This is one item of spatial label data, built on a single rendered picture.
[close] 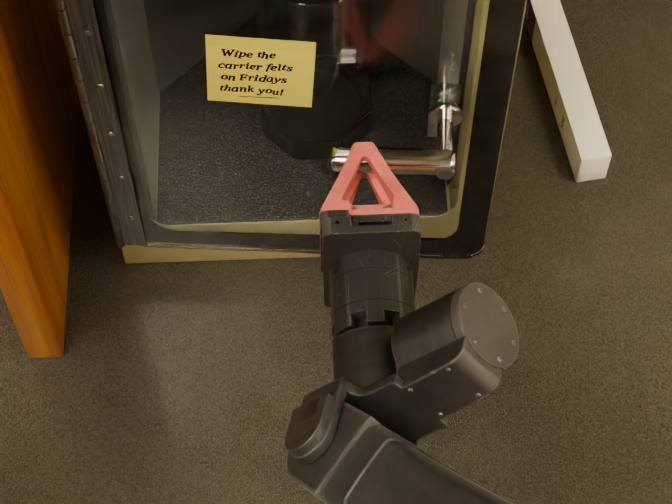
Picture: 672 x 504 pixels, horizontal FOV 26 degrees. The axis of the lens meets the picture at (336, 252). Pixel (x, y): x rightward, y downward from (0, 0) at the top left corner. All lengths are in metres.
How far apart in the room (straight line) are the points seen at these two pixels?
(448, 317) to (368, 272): 0.10
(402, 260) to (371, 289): 0.04
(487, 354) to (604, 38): 0.63
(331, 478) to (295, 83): 0.31
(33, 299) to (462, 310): 0.42
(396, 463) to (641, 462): 0.44
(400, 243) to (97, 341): 0.39
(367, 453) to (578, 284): 0.49
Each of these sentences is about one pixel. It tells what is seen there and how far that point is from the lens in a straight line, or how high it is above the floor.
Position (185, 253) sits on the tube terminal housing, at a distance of 1.29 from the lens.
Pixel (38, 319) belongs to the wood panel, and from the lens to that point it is 1.22.
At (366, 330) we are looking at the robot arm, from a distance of 0.94.
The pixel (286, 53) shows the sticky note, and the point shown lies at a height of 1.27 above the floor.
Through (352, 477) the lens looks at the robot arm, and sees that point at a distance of 0.85.
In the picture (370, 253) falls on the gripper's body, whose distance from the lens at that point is 0.97.
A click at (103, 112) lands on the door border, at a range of 1.10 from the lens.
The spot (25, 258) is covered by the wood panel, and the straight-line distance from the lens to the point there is 1.13.
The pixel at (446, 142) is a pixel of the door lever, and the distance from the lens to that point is 1.05.
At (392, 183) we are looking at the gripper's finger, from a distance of 1.01.
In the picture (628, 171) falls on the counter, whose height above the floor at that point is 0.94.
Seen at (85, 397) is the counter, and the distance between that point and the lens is 1.26.
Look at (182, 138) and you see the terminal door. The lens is 1.11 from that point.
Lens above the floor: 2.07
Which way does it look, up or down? 60 degrees down
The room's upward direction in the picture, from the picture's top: straight up
